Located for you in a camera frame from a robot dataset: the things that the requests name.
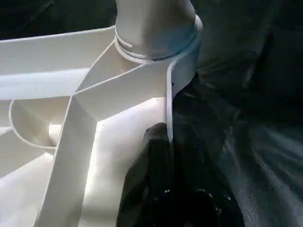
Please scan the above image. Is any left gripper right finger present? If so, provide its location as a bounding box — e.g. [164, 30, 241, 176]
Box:
[172, 128, 247, 227]

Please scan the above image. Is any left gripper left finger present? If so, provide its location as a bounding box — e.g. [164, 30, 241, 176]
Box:
[116, 123, 173, 227]

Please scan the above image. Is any white plastic table top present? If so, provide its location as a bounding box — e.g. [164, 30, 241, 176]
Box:
[0, 17, 204, 227]

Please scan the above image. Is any white plastic table leg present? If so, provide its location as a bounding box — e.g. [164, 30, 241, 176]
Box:
[114, 0, 198, 61]

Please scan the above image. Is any black work mat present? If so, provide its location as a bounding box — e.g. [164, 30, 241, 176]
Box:
[0, 0, 303, 227]

